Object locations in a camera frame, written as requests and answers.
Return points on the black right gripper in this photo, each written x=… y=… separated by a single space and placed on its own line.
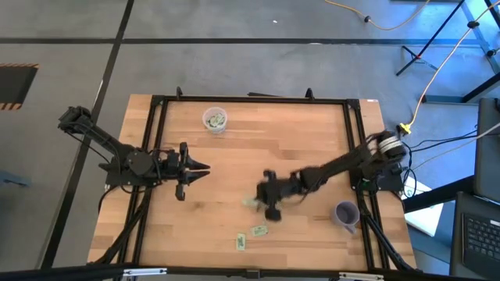
x=285 y=187

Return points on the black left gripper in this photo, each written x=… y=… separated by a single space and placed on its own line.
x=181 y=171

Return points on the pale green sweetener packet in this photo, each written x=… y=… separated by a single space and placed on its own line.
x=241 y=241
x=259 y=230
x=248 y=202

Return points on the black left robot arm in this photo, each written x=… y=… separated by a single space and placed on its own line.
x=101 y=136

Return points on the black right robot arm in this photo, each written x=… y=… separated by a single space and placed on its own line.
x=343 y=160

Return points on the clear plastic cup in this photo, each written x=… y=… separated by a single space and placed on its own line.
x=214 y=129

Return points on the purple mug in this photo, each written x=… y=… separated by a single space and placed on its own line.
x=345 y=214

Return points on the black flat strip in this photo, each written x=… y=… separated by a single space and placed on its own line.
x=261 y=94

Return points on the black beam with silver brackets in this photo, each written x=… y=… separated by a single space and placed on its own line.
x=78 y=273

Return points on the white box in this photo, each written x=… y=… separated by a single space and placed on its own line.
x=426 y=222

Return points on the black desk beam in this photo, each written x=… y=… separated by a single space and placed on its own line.
x=437 y=195

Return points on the blue-grey floor object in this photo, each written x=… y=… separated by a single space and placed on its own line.
x=13 y=179

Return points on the black floor hatch hazard stripes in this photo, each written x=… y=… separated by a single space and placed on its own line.
x=15 y=84

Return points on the black laptop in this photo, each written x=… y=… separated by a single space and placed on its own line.
x=480 y=238

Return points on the grey flat device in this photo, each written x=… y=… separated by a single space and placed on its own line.
x=488 y=156

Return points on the black tripod stand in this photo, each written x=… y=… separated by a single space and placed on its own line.
x=429 y=38

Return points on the black-legged desk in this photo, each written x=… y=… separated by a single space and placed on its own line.
x=482 y=87

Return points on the grey metal desk leg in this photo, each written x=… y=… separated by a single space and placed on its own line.
x=482 y=43

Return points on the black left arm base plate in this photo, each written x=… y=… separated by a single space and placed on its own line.
x=117 y=180

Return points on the black aluminium table frame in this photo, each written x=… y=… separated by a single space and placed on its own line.
x=250 y=99

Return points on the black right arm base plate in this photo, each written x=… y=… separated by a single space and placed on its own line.
x=390 y=183

